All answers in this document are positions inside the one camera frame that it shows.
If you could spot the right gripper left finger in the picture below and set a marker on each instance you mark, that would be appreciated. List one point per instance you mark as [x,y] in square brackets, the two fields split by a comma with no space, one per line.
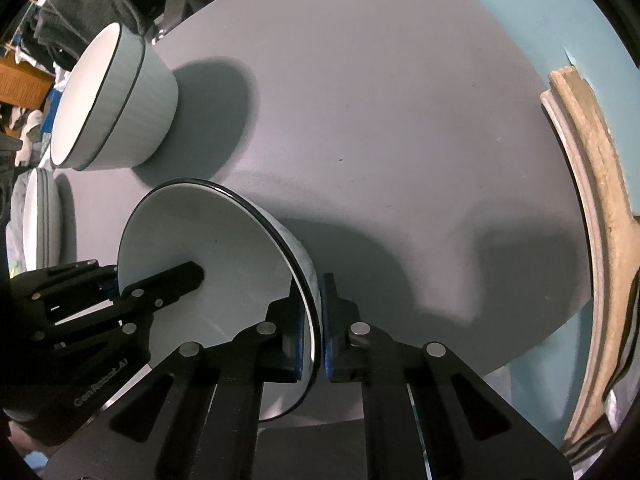
[269,351]

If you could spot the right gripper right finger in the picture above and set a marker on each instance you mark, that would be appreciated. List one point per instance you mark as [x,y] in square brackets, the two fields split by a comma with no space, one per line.
[357,351]

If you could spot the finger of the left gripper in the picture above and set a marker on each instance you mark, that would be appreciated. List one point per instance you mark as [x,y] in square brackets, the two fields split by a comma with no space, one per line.
[140,301]

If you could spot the white plate black rim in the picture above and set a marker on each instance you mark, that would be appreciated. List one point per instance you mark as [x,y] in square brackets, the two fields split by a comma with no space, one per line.
[42,221]

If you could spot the dark grey hoodie on chair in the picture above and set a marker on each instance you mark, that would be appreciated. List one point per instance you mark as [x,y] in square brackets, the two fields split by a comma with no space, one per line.
[65,28]

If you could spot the wooden picture frame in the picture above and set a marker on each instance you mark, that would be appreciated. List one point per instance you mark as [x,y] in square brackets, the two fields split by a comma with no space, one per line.
[613,240]

